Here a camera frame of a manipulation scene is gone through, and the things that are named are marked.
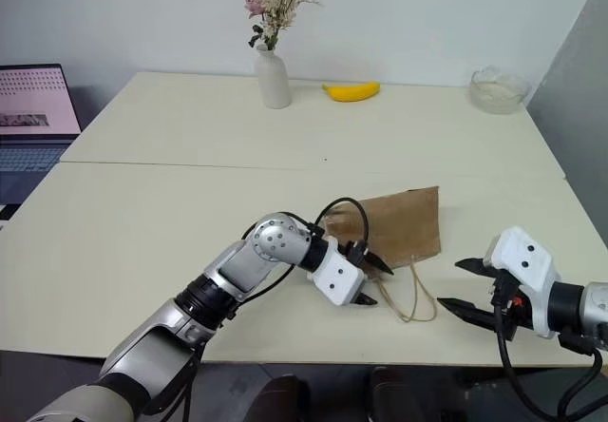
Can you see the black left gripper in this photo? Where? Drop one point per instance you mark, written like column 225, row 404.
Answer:
column 357, row 252

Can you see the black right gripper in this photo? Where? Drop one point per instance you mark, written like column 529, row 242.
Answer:
column 508, row 308

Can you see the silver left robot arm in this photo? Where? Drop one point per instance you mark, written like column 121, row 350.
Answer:
column 157, row 341

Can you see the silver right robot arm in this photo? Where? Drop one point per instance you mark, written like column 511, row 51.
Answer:
column 584, row 308

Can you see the brown paper bag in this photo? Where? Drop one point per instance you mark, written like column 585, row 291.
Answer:
column 404, row 222

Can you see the yellow banana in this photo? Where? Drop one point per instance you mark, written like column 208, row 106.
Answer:
column 354, row 91

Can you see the clear glass bowl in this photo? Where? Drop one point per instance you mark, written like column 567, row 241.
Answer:
column 499, row 91

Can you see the white ceramic vase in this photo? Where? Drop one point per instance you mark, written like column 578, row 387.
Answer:
column 274, row 80

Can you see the dried flower bouquet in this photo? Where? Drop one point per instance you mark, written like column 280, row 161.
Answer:
column 280, row 4

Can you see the open laptop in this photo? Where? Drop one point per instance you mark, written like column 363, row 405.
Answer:
column 33, row 103

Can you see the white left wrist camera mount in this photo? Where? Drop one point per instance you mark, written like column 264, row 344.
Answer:
column 338, row 279

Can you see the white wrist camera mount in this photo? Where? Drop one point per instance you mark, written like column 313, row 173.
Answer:
column 522, row 260
column 338, row 279

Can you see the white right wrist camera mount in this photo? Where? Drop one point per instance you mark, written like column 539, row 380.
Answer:
column 522, row 260

